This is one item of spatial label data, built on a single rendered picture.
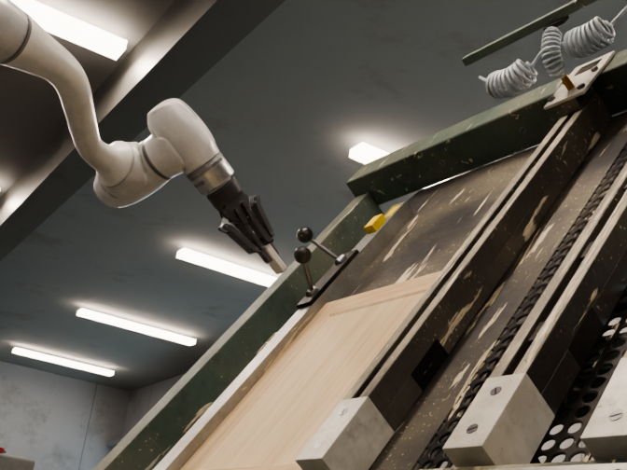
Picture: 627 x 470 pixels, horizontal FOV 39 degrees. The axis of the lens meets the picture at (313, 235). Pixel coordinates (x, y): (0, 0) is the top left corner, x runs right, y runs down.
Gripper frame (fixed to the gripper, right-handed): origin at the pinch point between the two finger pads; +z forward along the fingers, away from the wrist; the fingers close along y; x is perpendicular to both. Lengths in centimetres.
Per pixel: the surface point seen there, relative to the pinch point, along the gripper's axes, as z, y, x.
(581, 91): 5, -43, 60
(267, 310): 12.6, -2.3, -17.1
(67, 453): 251, -266, -956
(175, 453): 12, 49, 6
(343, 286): 14.2, -6.2, 6.9
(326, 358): 13.9, 22.6, 25.4
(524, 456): 14, 52, 87
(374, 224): 10.0, -25.9, 5.8
